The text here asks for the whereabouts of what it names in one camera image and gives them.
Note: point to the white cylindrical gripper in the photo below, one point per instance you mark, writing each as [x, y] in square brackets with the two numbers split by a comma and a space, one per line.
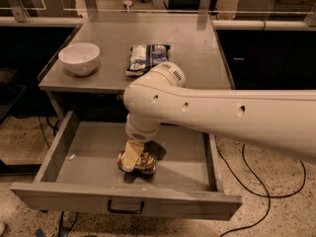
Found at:
[140, 133]

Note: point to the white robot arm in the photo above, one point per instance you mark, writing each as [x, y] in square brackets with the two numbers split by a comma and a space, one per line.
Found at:
[281, 120]

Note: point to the grey open drawer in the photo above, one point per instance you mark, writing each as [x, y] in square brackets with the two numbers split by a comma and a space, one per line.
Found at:
[80, 173]

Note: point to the grey counter cabinet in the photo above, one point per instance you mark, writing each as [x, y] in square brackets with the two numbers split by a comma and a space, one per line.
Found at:
[193, 42]

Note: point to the blue white snack bag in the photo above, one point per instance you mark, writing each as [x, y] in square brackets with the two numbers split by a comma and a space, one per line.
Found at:
[143, 57]

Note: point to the white ceramic bowl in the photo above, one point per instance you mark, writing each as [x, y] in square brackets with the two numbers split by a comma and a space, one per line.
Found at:
[80, 58]

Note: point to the black drawer handle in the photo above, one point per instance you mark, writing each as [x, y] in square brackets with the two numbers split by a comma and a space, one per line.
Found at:
[125, 206]

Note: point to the white horizontal rail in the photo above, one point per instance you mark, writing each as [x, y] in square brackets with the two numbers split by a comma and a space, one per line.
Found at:
[217, 24]

